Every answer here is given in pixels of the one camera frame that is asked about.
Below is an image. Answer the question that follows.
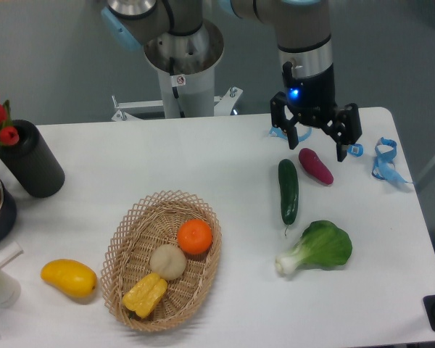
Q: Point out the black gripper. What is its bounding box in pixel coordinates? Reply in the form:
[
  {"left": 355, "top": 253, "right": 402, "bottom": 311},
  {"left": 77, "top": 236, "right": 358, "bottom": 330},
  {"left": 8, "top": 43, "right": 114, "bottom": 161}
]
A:
[{"left": 270, "top": 62, "right": 361, "bottom": 162}]

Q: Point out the yellow bell pepper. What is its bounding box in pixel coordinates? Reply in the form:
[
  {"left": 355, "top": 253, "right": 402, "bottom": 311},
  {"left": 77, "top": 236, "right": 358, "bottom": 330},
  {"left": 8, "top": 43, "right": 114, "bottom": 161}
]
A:
[{"left": 122, "top": 273, "right": 167, "bottom": 319}]

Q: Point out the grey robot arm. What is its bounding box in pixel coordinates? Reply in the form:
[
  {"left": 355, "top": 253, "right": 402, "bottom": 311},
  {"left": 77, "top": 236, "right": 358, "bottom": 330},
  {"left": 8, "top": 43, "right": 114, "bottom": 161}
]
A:
[{"left": 101, "top": 1, "right": 362, "bottom": 161}]

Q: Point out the wicker oval basket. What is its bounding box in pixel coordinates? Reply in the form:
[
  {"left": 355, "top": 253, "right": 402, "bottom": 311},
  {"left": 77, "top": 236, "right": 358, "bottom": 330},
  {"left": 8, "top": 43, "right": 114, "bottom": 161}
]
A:
[{"left": 100, "top": 191, "right": 221, "bottom": 332}]

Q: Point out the blue tag under gripper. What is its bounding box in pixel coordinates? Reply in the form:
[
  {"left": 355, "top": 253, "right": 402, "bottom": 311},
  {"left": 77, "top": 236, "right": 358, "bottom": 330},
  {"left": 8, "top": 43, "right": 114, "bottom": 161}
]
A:
[{"left": 268, "top": 125, "right": 312, "bottom": 142}]

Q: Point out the purple sweet potato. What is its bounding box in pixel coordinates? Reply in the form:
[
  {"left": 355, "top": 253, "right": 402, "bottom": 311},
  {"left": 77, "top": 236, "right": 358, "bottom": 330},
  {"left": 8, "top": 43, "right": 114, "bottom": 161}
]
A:
[{"left": 298, "top": 148, "right": 334, "bottom": 186}]

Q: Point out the blue tag with label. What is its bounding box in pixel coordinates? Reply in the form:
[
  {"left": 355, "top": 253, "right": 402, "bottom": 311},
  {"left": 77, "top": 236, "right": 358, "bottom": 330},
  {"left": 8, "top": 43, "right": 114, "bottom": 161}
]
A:
[{"left": 347, "top": 144, "right": 364, "bottom": 157}]

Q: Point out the green cucumber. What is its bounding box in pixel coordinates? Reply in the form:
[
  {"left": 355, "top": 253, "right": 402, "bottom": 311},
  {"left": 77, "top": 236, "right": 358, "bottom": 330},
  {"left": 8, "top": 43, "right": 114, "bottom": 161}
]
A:
[{"left": 278, "top": 159, "right": 299, "bottom": 235}]

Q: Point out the green bok choy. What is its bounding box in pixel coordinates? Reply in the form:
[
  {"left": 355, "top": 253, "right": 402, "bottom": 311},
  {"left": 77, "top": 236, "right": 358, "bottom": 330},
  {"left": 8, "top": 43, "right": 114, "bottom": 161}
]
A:
[{"left": 275, "top": 220, "right": 353, "bottom": 276}]

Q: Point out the orange tangerine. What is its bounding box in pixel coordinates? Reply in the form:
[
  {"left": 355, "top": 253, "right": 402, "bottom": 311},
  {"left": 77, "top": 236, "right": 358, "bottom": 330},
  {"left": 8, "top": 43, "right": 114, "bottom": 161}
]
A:
[{"left": 177, "top": 219, "right": 213, "bottom": 254}]

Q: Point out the black cylindrical vase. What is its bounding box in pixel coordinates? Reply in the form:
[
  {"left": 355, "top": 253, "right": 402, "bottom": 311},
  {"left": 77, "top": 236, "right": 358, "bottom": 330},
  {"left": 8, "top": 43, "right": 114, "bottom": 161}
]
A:
[{"left": 0, "top": 120, "right": 65, "bottom": 198}]

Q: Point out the yellow mango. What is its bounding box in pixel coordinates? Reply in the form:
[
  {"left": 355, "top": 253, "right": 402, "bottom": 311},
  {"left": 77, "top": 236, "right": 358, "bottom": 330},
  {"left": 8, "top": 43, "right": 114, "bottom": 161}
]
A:
[{"left": 41, "top": 259, "right": 97, "bottom": 298}]

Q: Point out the white flat stick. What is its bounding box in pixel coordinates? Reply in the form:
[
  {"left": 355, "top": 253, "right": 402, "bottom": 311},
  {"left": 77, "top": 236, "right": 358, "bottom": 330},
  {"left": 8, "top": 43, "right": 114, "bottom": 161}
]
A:
[{"left": 0, "top": 241, "right": 23, "bottom": 268}]

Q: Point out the white cylindrical bottle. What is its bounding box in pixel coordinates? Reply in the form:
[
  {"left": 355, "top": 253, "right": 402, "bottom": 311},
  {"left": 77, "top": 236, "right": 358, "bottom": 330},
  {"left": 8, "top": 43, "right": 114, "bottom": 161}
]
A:
[{"left": 0, "top": 269, "right": 21, "bottom": 308}]

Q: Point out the blue ribbon strap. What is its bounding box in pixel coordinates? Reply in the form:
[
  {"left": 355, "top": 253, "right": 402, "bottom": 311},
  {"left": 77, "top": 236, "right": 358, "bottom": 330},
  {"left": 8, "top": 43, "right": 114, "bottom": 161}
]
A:
[{"left": 370, "top": 136, "right": 414, "bottom": 186}]

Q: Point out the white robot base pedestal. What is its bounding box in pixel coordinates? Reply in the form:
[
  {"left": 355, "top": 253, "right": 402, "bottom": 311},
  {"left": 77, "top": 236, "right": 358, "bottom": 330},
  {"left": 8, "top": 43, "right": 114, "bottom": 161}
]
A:
[{"left": 112, "top": 20, "right": 243, "bottom": 121}]

